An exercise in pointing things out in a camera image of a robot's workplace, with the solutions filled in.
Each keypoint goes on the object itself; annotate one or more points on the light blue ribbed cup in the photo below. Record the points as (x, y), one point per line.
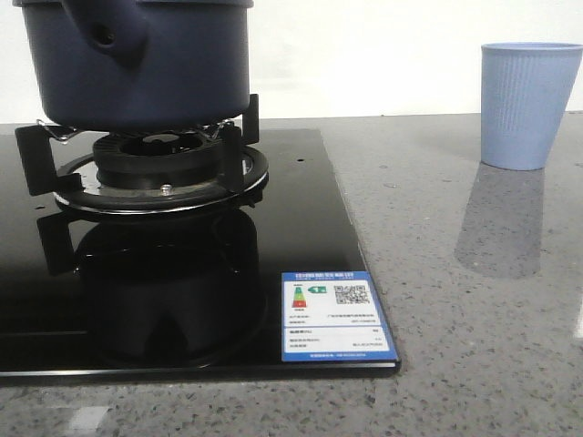
(525, 89)

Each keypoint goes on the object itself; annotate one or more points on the black glass gas stove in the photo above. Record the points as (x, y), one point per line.
(188, 295)

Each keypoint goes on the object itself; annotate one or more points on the blue energy label sticker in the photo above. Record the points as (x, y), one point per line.
(335, 317)

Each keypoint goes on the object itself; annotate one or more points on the black gas burner head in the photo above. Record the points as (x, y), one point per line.
(153, 161)

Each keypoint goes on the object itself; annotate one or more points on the dark blue cooking pot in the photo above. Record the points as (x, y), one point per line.
(139, 65)

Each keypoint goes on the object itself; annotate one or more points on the black pot support grate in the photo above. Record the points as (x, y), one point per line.
(75, 184)

